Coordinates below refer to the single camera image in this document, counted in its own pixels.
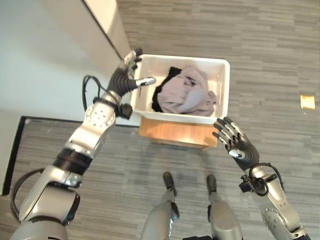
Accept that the small yellow floor object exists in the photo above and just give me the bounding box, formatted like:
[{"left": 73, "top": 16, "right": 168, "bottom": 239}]
[{"left": 299, "top": 94, "right": 316, "bottom": 110}]

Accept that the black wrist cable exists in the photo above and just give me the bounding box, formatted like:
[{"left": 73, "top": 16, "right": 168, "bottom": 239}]
[
  {"left": 248, "top": 162, "right": 286, "bottom": 197},
  {"left": 82, "top": 75, "right": 118, "bottom": 111}
]

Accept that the white bed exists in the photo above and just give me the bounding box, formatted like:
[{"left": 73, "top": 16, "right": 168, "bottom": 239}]
[{"left": 0, "top": 0, "right": 131, "bottom": 197}]

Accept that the wooden stool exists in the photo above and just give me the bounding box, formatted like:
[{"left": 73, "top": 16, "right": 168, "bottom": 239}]
[{"left": 138, "top": 115, "right": 219, "bottom": 151}]

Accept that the black garment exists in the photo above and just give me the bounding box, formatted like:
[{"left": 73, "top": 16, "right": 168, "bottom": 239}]
[{"left": 151, "top": 66, "right": 183, "bottom": 113}]

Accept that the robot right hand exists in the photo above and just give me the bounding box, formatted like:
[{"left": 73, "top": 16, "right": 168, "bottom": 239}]
[{"left": 212, "top": 116, "right": 261, "bottom": 172}]

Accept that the white plastic laundry basket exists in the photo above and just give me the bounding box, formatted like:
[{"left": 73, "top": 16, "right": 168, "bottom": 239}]
[{"left": 129, "top": 54, "right": 231, "bottom": 125}]

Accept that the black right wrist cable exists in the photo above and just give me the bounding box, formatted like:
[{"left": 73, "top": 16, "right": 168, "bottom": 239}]
[{"left": 248, "top": 162, "right": 286, "bottom": 197}]

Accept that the robot right leg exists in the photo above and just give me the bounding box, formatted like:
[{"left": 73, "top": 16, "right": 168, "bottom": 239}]
[{"left": 205, "top": 174, "right": 244, "bottom": 240}]

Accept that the grey crumpled garment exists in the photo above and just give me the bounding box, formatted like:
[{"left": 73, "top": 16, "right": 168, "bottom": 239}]
[{"left": 158, "top": 65, "right": 218, "bottom": 115}]

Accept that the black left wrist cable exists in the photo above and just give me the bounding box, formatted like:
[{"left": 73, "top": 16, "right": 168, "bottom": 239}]
[{"left": 82, "top": 75, "right": 118, "bottom": 111}]

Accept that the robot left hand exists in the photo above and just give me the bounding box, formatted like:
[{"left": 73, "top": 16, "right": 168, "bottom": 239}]
[{"left": 106, "top": 48, "right": 157, "bottom": 98}]

